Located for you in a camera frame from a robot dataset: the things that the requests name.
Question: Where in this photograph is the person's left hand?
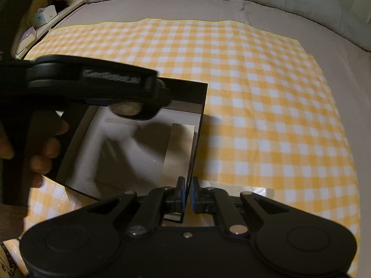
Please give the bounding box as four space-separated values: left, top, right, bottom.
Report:
0 118 70 189

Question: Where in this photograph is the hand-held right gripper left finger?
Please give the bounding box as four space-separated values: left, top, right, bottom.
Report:
87 177 186 238

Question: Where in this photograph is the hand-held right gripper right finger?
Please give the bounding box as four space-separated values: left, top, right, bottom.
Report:
191 177 286 237

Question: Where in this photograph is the white tissue box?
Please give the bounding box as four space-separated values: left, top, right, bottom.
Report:
30 5 58 27

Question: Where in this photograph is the clear plastic sheet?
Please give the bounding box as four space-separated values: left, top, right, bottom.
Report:
199 179 275 201

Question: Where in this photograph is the yellow white checked cloth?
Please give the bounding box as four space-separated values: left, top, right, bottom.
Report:
22 18 359 278

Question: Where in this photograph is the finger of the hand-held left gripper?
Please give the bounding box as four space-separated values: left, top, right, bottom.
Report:
78 63 159 101
67 78 172 121

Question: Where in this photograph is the pale flat box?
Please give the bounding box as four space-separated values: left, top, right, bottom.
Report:
17 27 37 50

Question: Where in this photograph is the black cardboard box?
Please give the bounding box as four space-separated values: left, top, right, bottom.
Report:
54 77 209 225

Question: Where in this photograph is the black round jar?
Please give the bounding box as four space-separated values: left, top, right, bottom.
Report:
111 102 143 118

